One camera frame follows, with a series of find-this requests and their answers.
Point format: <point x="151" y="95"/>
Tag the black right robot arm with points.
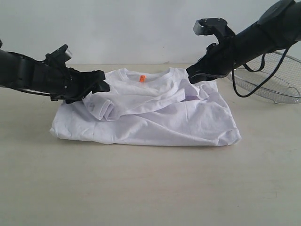
<point x="278" y="28"/>

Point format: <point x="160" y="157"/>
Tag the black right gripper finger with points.
<point x="203" y="72"/>

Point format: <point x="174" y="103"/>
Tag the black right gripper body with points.
<point x="220" y="59"/>

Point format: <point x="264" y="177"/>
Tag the metal wire mesh basket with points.
<point x="283" y="87"/>

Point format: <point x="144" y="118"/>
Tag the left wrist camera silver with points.
<point x="59" y="57"/>

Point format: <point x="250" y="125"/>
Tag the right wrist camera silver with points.
<point x="213" y="26"/>

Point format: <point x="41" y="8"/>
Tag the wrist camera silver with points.
<point x="213" y="26"/>
<point x="59" y="57"/>

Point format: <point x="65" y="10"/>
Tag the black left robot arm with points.
<point x="49" y="77"/>

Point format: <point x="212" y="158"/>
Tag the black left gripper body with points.
<point x="76" y="85"/>

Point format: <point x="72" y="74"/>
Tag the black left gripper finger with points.
<point x="100" y="86"/>

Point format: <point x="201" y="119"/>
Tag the white t-shirt red logo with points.
<point x="164" y="110"/>

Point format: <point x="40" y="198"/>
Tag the orange garment tag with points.
<point x="142" y="78"/>

